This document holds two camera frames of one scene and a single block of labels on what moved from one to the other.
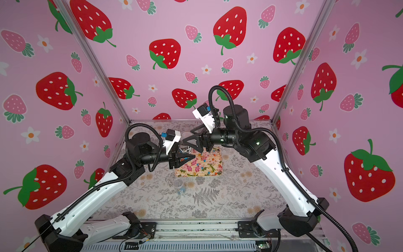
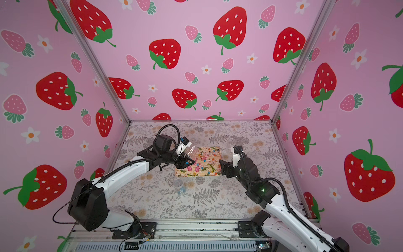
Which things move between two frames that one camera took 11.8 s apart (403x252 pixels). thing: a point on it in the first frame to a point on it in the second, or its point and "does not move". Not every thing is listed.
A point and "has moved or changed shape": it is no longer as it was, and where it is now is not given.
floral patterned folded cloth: (204, 164) does not move
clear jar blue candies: (179, 185) does not move
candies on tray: (208, 161) does not move
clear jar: (183, 148) has moved or changed shape
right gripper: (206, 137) to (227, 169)
